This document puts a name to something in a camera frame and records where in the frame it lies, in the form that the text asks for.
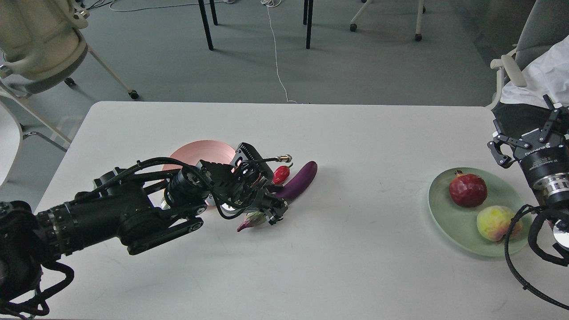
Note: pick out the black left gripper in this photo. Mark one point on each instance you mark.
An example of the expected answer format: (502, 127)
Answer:
(244, 185)

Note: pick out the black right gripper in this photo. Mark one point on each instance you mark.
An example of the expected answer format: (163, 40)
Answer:
(544, 164)

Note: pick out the red chili pepper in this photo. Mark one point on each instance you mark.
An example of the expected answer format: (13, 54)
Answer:
(281, 174)

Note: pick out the purple eggplant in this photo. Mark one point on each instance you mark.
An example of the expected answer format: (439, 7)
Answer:
(292, 190)

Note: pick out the red pomegranate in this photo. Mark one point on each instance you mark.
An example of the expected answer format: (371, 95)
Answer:
(467, 190)

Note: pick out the yellow green apple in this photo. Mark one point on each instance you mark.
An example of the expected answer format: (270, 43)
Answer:
(493, 222)

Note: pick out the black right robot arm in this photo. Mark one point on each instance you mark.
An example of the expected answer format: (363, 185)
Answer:
(553, 209)

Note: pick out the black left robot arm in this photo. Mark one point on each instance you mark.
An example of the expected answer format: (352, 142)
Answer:
(144, 206)

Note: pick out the white cloth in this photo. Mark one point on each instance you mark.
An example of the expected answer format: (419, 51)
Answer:
(546, 75)

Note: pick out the pink plastic plate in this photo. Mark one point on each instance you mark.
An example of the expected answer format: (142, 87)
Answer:
(209, 150)

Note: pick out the grey office chair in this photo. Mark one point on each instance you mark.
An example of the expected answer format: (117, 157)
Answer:
(547, 25)

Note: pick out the light green plate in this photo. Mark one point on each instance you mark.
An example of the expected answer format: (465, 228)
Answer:
(459, 224)

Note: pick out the white chair base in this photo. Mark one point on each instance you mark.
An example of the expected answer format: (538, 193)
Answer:
(390, 19)

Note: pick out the black table legs right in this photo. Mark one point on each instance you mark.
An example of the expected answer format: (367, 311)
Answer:
(307, 20)

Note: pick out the black table legs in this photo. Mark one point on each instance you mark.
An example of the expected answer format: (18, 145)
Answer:
(205, 21)
(307, 20)

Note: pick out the black table legs left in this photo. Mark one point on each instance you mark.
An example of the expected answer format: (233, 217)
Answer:
(205, 21)

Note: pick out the beige office chair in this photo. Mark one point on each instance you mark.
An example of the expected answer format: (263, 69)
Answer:
(41, 46)

